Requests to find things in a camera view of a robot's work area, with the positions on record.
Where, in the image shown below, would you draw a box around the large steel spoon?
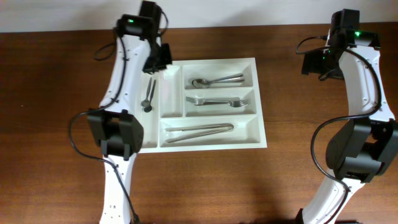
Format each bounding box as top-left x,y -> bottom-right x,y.
192,77 -> 244,88
192,73 -> 244,88

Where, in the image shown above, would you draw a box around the small steel teaspoon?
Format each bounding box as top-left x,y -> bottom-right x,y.
144,80 -> 157,113
141,78 -> 152,108

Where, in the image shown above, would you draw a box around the steel fork pointing up-left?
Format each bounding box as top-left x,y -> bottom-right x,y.
185,96 -> 240,106

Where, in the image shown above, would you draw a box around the steel fork pointing down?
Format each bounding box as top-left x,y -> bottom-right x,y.
203,100 -> 249,108

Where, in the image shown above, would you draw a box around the steel kitchen tongs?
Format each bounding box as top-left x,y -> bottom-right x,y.
165,123 -> 234,143

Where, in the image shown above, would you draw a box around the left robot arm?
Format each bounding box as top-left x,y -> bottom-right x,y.
87,1 -> 172,223

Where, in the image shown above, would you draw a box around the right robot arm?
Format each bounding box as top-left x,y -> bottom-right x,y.
295,9 -> 397,223

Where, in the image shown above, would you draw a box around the white plastic cutlery tray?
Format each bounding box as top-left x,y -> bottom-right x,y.
136,58 -> 267,153

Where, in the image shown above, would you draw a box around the left black cable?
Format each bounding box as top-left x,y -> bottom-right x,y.
68,12 -> 170,224

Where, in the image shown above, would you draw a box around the black cable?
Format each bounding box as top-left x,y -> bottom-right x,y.
68,12 -> 170,224
295,35 -> 383,224

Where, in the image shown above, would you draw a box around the right black cable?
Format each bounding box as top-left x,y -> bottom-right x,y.
295,35 -> 383,224

